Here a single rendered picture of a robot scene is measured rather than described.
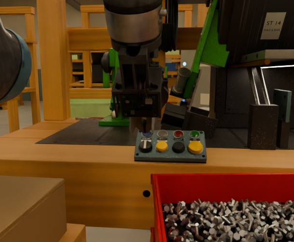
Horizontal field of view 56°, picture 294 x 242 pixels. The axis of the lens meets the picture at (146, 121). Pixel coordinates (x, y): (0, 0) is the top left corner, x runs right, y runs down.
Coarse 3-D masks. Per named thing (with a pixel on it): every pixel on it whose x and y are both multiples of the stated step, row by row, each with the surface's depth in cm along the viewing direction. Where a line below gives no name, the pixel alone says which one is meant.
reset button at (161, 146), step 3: (162, 141) 59; (156, 144) 59; (159, 144) 58; (162, 144) 58; (165, 144) 58; (156, 147) 58; (159, 147) 58; (162, 147) 58; (165, 147) 58; (159, 150) 58; (162, 150) 58
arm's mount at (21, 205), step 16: (0, 176) 41; (16, 176) 41; (0, 192) 36; (16, 192) 36; (32, 192) 36; (48, 192) 36; (64, 192) 40; (0, 208) 31; (16, 208) 31; (32, 208) 32; (48, 208) 36; (64, 208) 41; (0, 224) 28; (16, 224) 29; (32, 224) 32; (48, 224) 36; (64, 224) 41; (0, 240) 27; (16, 240) 29; (32, 240) 32; (48, 240) 36
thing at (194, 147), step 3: (195, 141) 58; (189, 144) 58; (192, 144) 58; (195, 144) 58; (198, 144) 58; (201, 144) 58; (189, 147) 58; (192, 147) 57; (195, 147) 57; (198, 147) 57; (201, 147) 57; (189, 150) 58; (192, 150) 57; (195, 150) 57; (198, 150) 57; (201, 150) 57; (195, 153) 57
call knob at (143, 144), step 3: (144, 141) 59; (147, 141) 59; (141, 144) 59; (144, 144) 58; (147, 144) 58; (150, 144) 59; (141, 147) 58; (144, 147) 58; (147, 147) 58; (150, 147) 58; (141, 150) 58; (144, 150) 58; (147, 150) 58
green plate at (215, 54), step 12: (216, 0) 72; (216, 12) 74; (204, 24) 80; (216, 24) 75; (204, 36) 74; (216, 36) 75; (204, 48) 76; (216, 48) 76; (204, 60) 76; (216, 60) 76
